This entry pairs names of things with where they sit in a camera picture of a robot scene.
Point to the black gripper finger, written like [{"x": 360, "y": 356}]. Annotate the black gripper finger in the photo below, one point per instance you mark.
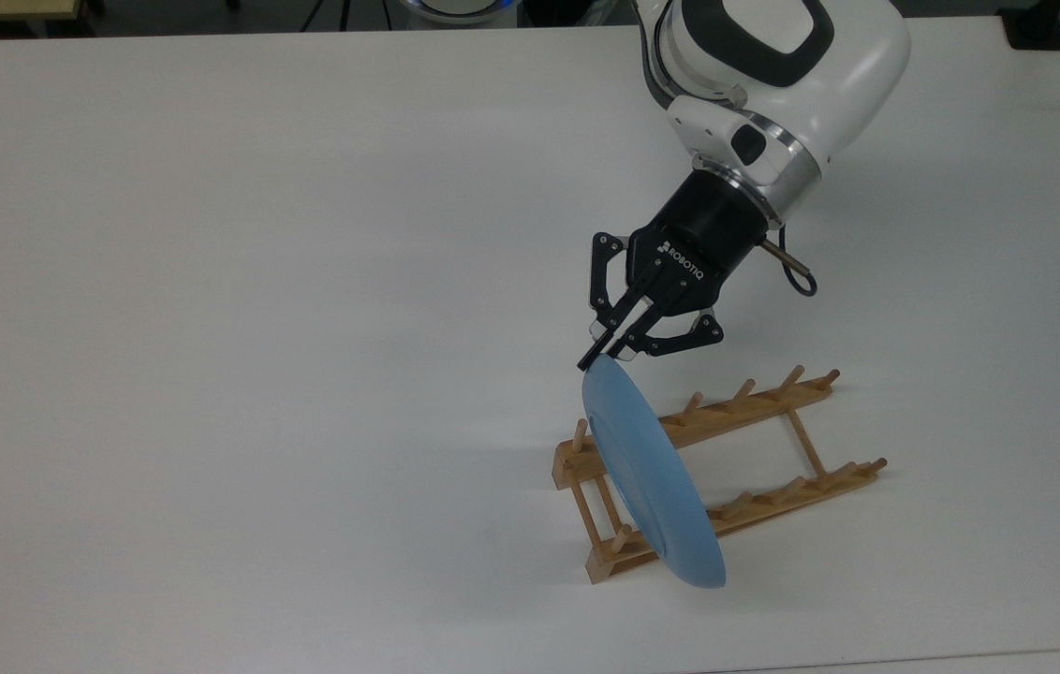
[
  {"x": 598, "y": 281},
  {"x": 680, "y": 339}
]

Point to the black tripod legs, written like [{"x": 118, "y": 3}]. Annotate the black tripod legs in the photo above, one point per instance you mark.
[{"x": 343, "y": 14}]

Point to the wooden plate rack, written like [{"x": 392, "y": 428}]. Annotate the wooden plate rack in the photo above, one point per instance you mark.
[{"x": 755, "y": 410}]

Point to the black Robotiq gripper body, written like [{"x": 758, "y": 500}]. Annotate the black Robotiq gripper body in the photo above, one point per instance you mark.
[{"x": 703, "y": 239}]

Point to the black table clamp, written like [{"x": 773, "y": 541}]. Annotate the black table clamp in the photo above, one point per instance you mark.
[{"x": 1036, "y": 23}]

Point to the blue plate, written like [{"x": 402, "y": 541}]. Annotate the blue plate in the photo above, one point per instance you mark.
[{"x": 652, "y": 477}]

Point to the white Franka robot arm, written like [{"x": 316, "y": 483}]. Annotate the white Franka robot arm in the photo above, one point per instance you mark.
[{"x": 830, "y": 94}]

